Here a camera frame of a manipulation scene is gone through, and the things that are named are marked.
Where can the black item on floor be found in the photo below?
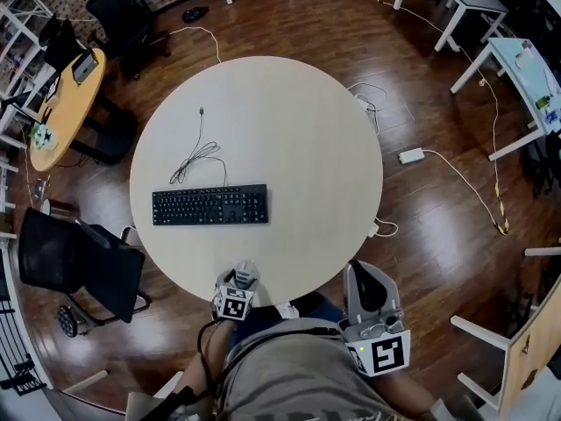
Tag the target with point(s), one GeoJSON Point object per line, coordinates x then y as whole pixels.
{"type": "Point", "coordinates": [195, 14]}

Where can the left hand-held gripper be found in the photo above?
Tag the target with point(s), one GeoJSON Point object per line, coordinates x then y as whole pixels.
{"type": "Point", "coordinates": [232, 305]}

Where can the black chair behind wooden table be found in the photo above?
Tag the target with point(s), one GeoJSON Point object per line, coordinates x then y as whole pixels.
{"type": "Point", "coordinates": [66, 46]}

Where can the person's white shoe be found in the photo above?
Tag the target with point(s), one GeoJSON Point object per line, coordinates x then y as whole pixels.
{"type": "Point", "coordinates": [287, 310]}

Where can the black swivel office chair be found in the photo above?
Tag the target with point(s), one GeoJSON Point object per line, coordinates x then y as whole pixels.
{"type": "Point", "coordinates": [118, 11]}

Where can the black desk lamp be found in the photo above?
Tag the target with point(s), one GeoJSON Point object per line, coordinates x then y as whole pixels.
{"type": "Point", "coordinates": [47, 31]}

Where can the light wooden board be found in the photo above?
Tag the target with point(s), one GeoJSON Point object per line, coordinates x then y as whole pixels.
{"type": "Point", "coordinates": [530, 349]}

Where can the small white plug block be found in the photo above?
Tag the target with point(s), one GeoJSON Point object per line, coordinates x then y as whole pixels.
{"type": "Point", "coordinates": [373, 230]}

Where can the grey box device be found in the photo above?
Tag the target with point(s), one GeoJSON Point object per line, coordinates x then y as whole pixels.
{"type": "Point", "coordinates": [84, 66]}

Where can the black round dotted stool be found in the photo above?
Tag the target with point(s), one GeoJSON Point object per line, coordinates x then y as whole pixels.
{"type": "Point", "coordinates": [68, 320]}

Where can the white power strip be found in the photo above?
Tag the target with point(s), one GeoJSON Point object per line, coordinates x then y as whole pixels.
{"type": "Point", "coordinates": [411, 156]}

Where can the grey mouse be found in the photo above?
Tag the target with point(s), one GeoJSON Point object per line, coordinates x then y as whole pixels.
{"type": "Point", "coordinates": [245, 272]}

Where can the black belt pack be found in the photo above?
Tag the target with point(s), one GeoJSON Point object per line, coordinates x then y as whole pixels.
{"type": "Point", "coordinates": [175, 404]}

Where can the person's khaki shirt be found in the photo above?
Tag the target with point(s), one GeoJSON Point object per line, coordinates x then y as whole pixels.
{"type": "Point", "coordinates": [298, 375]}

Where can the white desk with clutter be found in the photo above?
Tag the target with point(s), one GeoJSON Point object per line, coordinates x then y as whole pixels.
{"type": "Point", "coordinates": [526, 73]}

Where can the person's dark blue trousers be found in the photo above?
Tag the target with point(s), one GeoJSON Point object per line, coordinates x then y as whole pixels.
{"type": "Point", "coordinates": [263, 323]}

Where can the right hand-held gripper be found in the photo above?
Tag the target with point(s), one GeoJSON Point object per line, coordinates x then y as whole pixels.
{"type": "Point", "coordinates": [385, 351]}

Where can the black keyboard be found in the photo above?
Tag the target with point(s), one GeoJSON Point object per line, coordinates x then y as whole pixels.
{"type": "Point", "coordinates": [210, 205]}

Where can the round wooden table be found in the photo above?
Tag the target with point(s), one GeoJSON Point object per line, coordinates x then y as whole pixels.
{"type": "Point", "coordinates": [74, 116]}

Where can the person's left forearm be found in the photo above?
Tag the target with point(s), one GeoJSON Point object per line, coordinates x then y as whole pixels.
{"type": "Point", "coordinates": [215, 353]}

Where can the white flower pot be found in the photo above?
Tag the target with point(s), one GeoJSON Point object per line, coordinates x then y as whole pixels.
{"type": "Point", "coordinates": [44, 137]}

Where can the black tablet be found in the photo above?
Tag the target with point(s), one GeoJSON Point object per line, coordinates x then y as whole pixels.
{"type": "Point", "coordinates": [52, 89]}

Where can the black mesh office chair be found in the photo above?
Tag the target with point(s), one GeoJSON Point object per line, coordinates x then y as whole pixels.
{"type": "Point", "coordinates": [87, 266]}

